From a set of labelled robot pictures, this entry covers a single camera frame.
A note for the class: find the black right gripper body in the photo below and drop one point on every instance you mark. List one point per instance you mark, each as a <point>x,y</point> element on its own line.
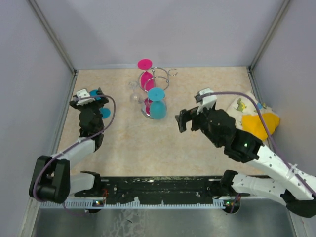
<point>200,121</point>

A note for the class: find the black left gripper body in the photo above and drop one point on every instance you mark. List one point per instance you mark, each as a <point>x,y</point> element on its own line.
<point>95,106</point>

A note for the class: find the blue wine glass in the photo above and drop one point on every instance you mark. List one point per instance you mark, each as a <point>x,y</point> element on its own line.
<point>104,111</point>
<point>157,105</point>

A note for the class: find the blue wine glass front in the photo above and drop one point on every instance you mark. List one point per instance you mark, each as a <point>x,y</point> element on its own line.
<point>157,105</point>

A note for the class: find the dinosaur print yellow cloth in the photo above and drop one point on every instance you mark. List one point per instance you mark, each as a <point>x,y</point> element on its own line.
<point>247,118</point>

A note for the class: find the clear wine glass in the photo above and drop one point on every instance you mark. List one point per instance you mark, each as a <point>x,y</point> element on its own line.
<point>135,96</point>

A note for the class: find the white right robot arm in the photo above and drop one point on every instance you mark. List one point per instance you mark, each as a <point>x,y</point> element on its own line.
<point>286,185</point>

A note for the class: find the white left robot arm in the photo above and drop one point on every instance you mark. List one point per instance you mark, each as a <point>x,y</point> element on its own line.
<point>51,180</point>

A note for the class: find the chrome wine glass rack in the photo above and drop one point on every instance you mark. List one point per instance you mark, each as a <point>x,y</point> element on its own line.
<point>162,78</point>

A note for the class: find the pink plastic wine glass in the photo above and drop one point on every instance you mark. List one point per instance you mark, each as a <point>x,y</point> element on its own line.
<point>146,82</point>

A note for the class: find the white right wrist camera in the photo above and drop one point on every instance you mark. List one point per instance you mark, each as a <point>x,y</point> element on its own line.
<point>207,101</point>

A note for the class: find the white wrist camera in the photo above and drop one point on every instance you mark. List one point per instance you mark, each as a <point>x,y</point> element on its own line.
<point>207,101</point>
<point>83,97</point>

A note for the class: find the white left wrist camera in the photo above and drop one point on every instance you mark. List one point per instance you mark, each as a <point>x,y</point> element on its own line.
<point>83,97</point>

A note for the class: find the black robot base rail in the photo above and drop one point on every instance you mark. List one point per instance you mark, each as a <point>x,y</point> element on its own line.
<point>156,192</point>

